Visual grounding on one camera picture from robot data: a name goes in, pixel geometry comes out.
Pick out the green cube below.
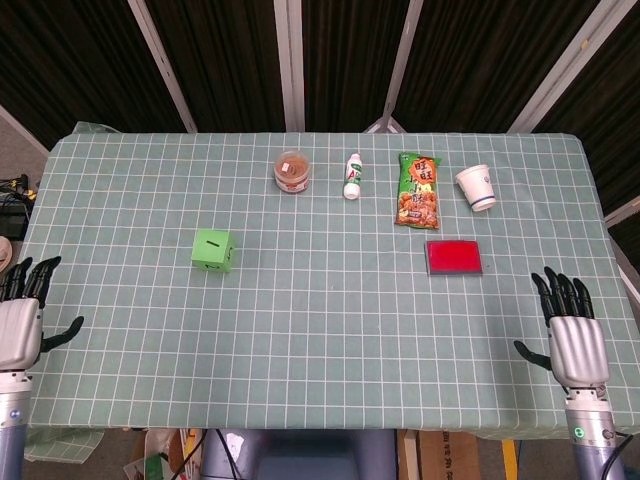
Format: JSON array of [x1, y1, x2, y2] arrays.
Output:
[[190, 228, 238, 275]]

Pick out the clear plastic jar brown snack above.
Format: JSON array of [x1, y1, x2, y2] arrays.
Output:
[[272, 149, 312, 194]]

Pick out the colourful printed paper bag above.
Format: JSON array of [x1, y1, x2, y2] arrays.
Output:
[[123, 428, 206, 480]]

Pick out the white paper cup blue stripe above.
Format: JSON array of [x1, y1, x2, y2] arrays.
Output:
[[453, 162, 498, 214]]

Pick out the red ink pad grey case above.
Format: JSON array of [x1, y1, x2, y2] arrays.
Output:
[[424, 239, 485, 277]]

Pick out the white partition frame post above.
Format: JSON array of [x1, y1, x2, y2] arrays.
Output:
[[273, 0, 307, 133], [126, 0, 199, 134], [363, 0, 427, 134], [508, 0, 620, 134]]

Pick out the green snack bag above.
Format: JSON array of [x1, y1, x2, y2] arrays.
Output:
[[394, 151, 445, 233]]

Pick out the blue-grey robot torso base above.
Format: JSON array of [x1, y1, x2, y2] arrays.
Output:
[[199, 428, 399, 480]]

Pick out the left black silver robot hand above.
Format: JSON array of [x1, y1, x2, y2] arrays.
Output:
[[0, 256, 85, 372]]

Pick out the black power strip with cables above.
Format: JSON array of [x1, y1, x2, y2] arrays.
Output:
[[0, 173, 37, 240]]

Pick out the small white bottle green label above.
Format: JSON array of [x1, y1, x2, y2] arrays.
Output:
[[342, 152, 366, 202]]

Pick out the brown cardboard box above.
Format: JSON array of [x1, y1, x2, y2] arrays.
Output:
[[416, 429, 484, 480]]

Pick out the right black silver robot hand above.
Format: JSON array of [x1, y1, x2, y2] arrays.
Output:
[[513, 266, 610, 390]]

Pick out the green checkered tablecloth table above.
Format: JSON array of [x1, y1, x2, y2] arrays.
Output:
[[22, 121, 640, 464]]

